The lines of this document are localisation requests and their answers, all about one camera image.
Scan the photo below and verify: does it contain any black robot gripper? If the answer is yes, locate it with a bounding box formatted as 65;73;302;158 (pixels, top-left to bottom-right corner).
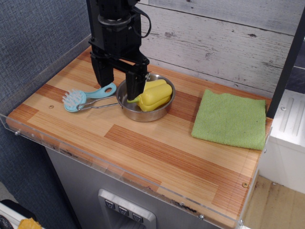
89;22;149;100

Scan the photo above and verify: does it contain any yellow toy capsicum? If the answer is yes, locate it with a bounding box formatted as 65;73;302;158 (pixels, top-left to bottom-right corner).
127;79;173;112

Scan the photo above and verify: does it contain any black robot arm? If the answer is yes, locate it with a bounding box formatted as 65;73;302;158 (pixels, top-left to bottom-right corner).
87;0;150;100

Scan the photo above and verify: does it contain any light blue scrub brush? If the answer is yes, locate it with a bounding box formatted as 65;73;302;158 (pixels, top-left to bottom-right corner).
62;83;117;113

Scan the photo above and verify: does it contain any stainless steel cabinet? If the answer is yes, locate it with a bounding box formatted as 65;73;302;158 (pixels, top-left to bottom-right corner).
46;148;215;229

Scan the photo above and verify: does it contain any green microfibre cloth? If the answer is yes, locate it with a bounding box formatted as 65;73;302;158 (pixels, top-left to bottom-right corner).
192;89;266;150

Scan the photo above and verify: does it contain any silver dispenser button panel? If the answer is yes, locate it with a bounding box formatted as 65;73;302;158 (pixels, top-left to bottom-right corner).
98;188;157;229

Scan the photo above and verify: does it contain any white toy appliance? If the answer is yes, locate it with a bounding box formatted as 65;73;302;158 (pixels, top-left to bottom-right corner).
258;90;305;193

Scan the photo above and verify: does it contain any steel pan with wire handle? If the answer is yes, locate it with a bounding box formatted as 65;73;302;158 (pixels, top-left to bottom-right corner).
76;73;176;123

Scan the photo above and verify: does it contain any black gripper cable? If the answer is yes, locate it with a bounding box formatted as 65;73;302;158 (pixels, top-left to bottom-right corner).
132;6;152;38

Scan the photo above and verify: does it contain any black vertical post right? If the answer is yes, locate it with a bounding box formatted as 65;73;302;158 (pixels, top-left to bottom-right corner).
266;9;305;119

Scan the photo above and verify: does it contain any black braided hose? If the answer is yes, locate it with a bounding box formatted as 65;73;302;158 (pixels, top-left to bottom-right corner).
0;215;10;229

